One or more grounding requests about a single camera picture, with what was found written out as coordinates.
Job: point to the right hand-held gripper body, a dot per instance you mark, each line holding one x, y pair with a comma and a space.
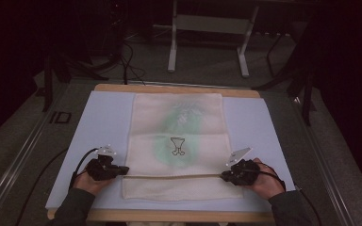
245, 172

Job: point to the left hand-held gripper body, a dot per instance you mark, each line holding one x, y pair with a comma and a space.
102, 168

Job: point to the white printed cloth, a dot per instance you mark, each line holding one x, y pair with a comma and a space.
182, 185

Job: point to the person's left hand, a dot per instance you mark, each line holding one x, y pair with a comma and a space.
89, 185

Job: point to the person's right hand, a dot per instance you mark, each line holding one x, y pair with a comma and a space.
268, 183

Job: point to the light blue table mat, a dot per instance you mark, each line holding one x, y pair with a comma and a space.
106, 119

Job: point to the black metal stand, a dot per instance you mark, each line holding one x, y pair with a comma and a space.
308, 94
47, 84

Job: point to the white metal stand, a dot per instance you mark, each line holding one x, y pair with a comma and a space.
212, 23

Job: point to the aluminium floor rail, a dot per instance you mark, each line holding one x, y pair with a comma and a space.
22, 160
326, 163

